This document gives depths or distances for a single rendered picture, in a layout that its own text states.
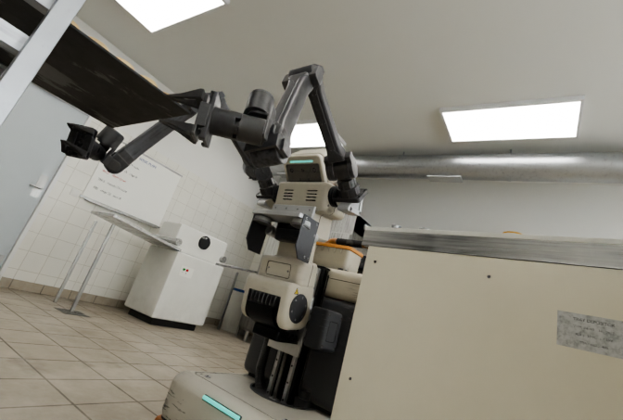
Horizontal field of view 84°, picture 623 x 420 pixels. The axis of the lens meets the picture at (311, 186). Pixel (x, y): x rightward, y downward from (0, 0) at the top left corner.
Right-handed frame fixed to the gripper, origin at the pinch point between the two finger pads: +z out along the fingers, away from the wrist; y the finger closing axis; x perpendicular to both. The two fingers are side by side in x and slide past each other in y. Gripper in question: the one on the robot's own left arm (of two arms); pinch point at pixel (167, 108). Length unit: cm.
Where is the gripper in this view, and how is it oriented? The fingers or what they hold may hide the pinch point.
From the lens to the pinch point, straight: 76.4
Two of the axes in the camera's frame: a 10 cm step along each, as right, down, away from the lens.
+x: -1.7, 2.0, 9.7
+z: -9.7, -2.3, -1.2
